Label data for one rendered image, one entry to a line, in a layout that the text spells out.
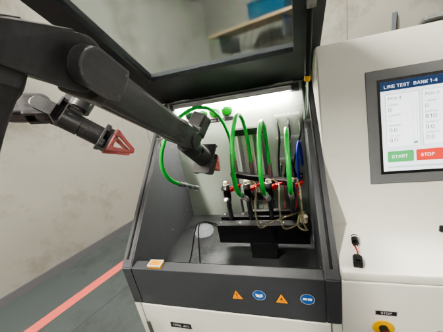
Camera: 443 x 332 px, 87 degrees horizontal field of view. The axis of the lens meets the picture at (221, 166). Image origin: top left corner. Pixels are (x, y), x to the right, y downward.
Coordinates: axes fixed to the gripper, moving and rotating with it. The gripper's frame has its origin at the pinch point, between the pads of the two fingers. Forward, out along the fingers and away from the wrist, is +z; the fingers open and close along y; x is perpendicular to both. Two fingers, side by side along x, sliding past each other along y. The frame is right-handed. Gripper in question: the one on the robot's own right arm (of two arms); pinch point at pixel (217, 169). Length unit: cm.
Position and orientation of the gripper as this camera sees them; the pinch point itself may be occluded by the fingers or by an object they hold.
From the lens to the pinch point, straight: 82.7
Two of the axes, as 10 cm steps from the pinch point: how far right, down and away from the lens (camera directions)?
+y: 2.3, -9.1, 3.4
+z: 4.6, 4.1, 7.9
